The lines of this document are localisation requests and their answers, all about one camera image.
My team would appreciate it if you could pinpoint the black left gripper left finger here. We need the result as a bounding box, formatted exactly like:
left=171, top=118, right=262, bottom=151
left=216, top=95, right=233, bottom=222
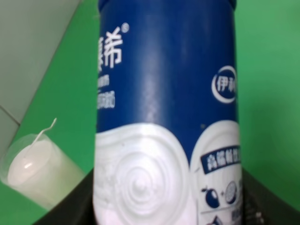
left=39, top=170, right=96, bottom=225

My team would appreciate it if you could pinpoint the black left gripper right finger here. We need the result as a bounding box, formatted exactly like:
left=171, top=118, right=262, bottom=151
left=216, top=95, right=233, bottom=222
left=241, top=169, right=300, bottom=225

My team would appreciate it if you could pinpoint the blue and white yogurt bottle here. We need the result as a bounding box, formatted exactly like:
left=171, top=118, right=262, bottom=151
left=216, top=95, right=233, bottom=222
left=93, top=0, right=243, bottom=225

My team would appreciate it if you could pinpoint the tall white candle in glass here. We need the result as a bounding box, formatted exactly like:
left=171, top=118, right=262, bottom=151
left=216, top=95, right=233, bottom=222
left=0, top=122, right=85, bottom=210

